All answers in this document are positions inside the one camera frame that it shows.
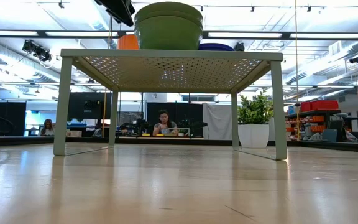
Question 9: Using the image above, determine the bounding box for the green bowl with floral inside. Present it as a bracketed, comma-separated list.
[134, 11, 204, 29]
[134, 1, 203, 19]
[134, 19, 204, 50]

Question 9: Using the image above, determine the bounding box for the blue plate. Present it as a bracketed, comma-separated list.
[197, 45, 235, 52]

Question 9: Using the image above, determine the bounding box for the pale green perforated metal shelf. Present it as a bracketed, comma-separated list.
[53, 48, 288, 161]

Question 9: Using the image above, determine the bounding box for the black ceiling spotlight cluster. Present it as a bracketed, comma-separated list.
[22, 39, 53, 62]

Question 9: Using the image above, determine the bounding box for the black monitor screen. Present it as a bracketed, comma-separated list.
[68, 91, 112, 121]

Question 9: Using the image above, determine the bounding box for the black partition panel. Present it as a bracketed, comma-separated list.
[0, 101, 27, 137]
[146, 101, 204, 138]

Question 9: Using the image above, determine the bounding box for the person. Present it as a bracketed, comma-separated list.
[152, 109, 180, 137]
[39, 119, 55, 137]

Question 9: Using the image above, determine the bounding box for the white hanging cloth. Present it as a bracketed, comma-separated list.
[202, 102, 233, 141]

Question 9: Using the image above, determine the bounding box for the small potted green plant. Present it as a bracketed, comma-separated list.
[237, 88, 275, 149]

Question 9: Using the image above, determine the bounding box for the storage rack with orange bins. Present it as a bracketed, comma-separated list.
[284, 108, 343, 142]

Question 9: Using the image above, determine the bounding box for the large red storage bin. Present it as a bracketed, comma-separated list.
[310, 99, 340, 111]

